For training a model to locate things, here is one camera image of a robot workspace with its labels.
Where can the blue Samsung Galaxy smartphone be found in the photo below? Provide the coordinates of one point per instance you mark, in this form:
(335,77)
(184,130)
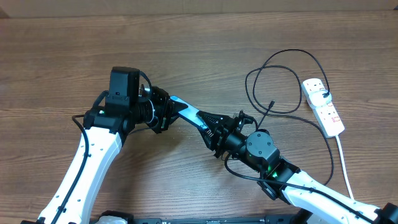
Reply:
(190,114)

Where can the white power strip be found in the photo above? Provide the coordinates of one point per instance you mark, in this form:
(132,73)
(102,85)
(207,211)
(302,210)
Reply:
(327,116)

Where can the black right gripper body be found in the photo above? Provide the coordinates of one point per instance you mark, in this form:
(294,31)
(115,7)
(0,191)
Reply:
(228,139)

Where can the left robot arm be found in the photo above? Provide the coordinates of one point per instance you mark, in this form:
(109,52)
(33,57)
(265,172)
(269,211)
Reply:
(105,127)

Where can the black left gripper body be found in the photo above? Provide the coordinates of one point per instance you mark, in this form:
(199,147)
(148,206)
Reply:
(160,107)

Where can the white charger plug adapter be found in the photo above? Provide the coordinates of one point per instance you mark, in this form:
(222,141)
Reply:
(319,98)

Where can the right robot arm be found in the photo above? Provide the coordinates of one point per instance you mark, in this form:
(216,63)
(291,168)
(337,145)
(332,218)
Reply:
(279,178)

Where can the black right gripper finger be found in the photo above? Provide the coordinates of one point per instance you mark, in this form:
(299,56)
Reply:
(214,122)
(209,138)

